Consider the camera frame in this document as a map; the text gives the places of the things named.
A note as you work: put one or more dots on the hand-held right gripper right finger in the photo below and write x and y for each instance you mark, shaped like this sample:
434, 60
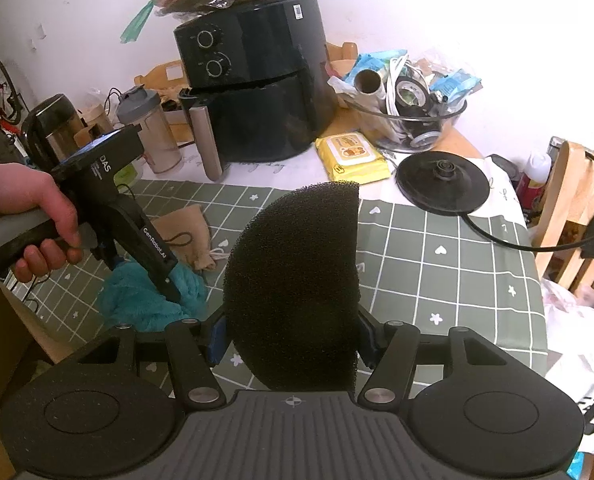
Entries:
368, 336

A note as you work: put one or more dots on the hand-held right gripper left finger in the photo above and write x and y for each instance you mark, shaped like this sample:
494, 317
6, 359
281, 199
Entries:
218, 339

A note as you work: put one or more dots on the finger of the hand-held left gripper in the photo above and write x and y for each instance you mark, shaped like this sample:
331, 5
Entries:
152, 247
109, 255

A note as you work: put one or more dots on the brown burlap pouch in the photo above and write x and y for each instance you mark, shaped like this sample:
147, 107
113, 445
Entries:
177, 222

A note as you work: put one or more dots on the teal fluffy cloth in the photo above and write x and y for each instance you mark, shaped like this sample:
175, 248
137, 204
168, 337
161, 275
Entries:
127, 300

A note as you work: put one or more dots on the black foam sponge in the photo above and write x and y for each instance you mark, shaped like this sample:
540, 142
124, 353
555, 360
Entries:
292, 270

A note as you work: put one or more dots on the person's left hand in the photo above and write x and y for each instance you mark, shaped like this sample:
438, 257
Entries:
17, 190

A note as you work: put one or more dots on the green jar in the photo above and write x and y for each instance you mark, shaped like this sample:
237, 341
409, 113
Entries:
129, 172

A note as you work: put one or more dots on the brown wooden container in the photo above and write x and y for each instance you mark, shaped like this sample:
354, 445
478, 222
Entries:
94, 120

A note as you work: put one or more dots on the grey lid shaker bottle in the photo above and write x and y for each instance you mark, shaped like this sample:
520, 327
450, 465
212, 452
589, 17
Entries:
152, 135

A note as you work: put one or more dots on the black electric kettle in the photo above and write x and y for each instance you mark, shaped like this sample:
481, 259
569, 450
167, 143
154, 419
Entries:
52, 115

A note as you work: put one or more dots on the green checkered tablecloth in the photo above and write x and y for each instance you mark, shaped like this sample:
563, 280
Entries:
452, 285

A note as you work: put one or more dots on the brown cardboard packaging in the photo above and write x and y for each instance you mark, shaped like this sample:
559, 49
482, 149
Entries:
157, 72

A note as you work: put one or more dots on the white tablecloth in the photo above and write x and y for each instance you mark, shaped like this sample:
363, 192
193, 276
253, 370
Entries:
257, 172

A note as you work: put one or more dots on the black kettle base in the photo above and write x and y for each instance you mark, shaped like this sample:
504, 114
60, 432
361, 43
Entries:
442, 185

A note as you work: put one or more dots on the yellow wipes packet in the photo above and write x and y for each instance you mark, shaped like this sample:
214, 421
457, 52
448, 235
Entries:
352, 155

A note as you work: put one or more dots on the black air fryer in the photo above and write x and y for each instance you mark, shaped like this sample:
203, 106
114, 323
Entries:
267, 85

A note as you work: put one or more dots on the glass bowl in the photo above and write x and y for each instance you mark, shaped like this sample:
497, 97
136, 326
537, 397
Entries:
407, 132

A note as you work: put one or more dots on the white tote bag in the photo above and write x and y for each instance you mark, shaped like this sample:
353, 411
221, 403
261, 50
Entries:
587, 360

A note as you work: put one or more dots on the red white spray can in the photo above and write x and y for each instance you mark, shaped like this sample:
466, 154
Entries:
532, 180

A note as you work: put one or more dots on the wooden chair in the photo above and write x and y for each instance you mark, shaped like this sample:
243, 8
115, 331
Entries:
559, 200

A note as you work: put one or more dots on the cardboard tube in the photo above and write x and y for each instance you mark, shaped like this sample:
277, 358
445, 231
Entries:
369, 85

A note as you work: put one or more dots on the wooden board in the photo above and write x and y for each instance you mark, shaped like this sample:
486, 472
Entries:
342, 57

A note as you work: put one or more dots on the blue packet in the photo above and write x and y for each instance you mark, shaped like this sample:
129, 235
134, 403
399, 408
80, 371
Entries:
372, 65
457, 85

